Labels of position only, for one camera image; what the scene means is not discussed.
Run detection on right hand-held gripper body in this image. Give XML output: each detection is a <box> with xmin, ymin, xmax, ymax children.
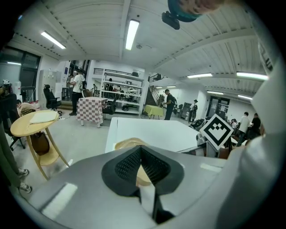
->
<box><xmin>196</xmin><ymin>113</ymin><xmax>235</xmax><ymax>158</ymax></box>

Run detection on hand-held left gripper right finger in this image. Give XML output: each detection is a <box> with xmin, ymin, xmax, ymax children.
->
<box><xmin>141</xmin><ymin>145</ymin><xmax>227</xmax><ymax>229</ymax></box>

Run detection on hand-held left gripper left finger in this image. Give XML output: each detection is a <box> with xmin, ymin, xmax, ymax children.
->
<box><xmin>28</xmin><ymin>145</ymin><xmax>155</xmax><ymax>229</ymax></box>

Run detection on tan plastic lidded container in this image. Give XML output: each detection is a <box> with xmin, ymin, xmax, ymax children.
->
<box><xmin>114</xmin><ymin>137</ymin><xmax>155</xmax><ymax>187</ymax></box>

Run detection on grey white shell chair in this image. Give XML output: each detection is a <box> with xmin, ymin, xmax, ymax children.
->
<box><xmin>189</xmin><ymin>118</ymin><xmax>206</xmax><ymax>131</ymax></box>

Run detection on dark glass double door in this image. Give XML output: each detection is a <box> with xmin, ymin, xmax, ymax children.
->
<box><xmin>206</xmin><ymin>95</ymin><xmax>230</xmax><ymax>120</ymax></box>

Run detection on grey cabinet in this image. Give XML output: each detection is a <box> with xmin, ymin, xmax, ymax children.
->
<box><xmin>180</xmin><ymin>102</ymin><xmax>193</xmax><ymax>119</ymax></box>

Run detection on long ceiling light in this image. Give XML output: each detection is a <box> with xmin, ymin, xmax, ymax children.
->
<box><xmin>40</xmin><ymin>30</ymin><xmax>67</xmax><ymax>49</ymax></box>
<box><xmin>236</xmin><ymin>71</ymin><xmax>269</xmax><ymax>81</ymax></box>
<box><xmin>187</xmin><ymin>73</ymin><xmax>213</xmax><ymax>79</ymax></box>
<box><xmin>125</xmin><ymin>19</ymin><xmax>140</xmax><ymax>51</ymax></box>

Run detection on brown bag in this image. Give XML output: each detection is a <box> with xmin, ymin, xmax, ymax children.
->
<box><xmin>30</xmin><ymin>131</ymin><xmax>50</xmax><ymax>157</ymax></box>

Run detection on person's grey shirt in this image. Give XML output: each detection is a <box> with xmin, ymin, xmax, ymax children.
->
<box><xmin>214</xmin><ymin>8</ymin><xmax>286</xmax><ymax>229</ymax></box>

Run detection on green cloth covered table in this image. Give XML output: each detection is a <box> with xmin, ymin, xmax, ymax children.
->
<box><xmin>143</xmin><ymin>104</ymin><xmax>164</xmax><ymax>120</ymax></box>

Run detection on dark staircase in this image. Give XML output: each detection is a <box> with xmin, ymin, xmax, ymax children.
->
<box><xmin>145</xmin><ymin>86</ymin><xmax>165</xmax><ymax>107</ymax></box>

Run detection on checkered cloth covered table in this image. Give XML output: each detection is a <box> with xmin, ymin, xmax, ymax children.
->
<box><xmin>76</xmin><ymin>96</ymin><xmax>108</xmax><ymax>128</ymax></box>

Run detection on beige flat board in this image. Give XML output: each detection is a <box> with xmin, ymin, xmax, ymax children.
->
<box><xmin>29</xmin><ymin>111</ymin><xmax>59</xmax><ymax>125</ymax></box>

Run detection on round wooden table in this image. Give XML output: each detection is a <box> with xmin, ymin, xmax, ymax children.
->
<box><xmin>10</xmin><ymin>110</ymin><xmax>70</xmax><ymax>181</ymax></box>

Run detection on black office chair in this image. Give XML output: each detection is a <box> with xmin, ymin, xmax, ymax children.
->
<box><xmin>43</xmin><ymin>84</ymin><xmax>63</xmax><ymax>116</ymax></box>
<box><xmin>102</xmin><ymin>95</ymin><xmax>119</xmax><ymax>115</ymax></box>

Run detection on white shelving unit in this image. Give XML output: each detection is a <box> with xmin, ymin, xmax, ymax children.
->
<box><xmin>100</xmin><ymin>71</ymin><xmax>143</xmax><ymax>115</ymax></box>

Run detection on wicker basket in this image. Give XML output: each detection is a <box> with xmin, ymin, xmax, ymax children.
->
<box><xmin>17</xmin><ymin>102</ymin><xmax>38</xmax><ymax>117</ymax></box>

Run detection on white lockers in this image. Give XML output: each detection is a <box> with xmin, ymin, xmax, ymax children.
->
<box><xmin>38</xmin><ymin>69</ymin><xmax>62</xmax><ymax>110</ymax></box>

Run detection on black head-worn camera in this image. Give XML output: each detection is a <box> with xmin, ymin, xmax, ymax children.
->
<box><xmin>161</xmin><ymin>10</ymin><xmax>181</xmax><ymax>30</ymax></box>

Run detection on teal head mount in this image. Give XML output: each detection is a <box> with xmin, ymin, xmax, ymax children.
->
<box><xmin>167</xmin><ymin>0</ymin><xmax>203</xmax><ymax>23</ymax></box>

